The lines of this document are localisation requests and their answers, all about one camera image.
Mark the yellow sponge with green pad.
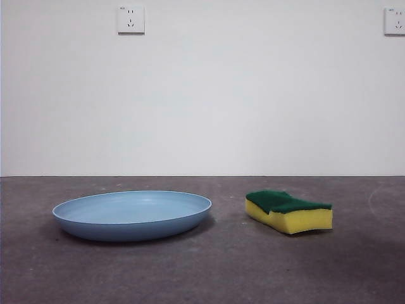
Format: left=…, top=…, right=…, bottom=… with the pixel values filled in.
left=245, top=189, right=333, bottom=236

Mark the white wall socket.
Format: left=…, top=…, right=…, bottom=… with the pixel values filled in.
left=383, top=7, right=405, bottom=36
left=117, top=4, right=146, bottom=35

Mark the blue round plate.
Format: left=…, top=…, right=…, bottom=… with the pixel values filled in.
left=52, top=189, right=213, bottom=243

